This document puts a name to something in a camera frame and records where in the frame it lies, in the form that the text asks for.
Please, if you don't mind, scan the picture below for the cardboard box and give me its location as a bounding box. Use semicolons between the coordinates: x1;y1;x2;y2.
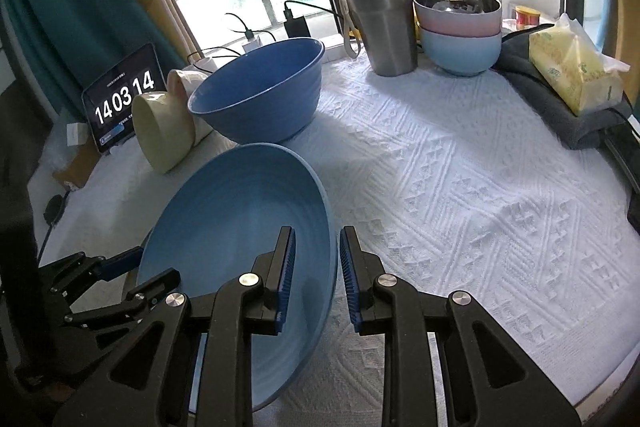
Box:
52;138;101;191

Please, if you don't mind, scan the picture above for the teal curtain left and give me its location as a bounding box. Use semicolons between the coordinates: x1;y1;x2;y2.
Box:
4;0;184;117

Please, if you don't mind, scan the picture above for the white textured tablecloth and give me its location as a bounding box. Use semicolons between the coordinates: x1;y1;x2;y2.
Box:
42;58;639;426

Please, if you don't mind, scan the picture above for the small white box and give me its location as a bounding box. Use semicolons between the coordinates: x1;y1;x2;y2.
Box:
66;122;90;147

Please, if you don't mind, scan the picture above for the pink strawberry bowl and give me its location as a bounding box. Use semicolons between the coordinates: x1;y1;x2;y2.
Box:
166;68;216;145

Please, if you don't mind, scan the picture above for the light blue bowl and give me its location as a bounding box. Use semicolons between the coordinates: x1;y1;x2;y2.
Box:
420;28;502;77

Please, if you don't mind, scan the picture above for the dark blue bowl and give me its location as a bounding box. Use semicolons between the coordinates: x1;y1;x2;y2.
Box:
188;37;326;144

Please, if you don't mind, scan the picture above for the tablet showing clock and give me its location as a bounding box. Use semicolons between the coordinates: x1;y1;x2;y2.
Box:
81;42;166;155

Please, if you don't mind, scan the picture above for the black charger cable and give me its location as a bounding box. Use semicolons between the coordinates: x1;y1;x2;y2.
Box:
283;0;346;21

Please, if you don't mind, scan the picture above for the stainless steel tumbler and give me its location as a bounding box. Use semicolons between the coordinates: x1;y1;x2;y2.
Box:
345;0;418;77

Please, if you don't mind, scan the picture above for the pale green bowl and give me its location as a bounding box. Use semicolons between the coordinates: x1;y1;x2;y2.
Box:
131;91;195;173

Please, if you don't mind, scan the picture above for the large light blue plate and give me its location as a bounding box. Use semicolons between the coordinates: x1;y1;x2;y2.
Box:
137;143;337;409

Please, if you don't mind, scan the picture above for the black charger block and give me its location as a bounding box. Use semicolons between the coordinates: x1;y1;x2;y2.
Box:
283;8;311;38

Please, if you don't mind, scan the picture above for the white charger plug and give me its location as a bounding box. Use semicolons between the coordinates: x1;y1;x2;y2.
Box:
242;29;262;53

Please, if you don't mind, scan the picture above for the yellow tin can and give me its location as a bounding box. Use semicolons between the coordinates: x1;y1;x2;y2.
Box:
514;5;540;30

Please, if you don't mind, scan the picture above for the yellow tissue pack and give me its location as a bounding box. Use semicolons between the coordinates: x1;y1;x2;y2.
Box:
528;14;630;116

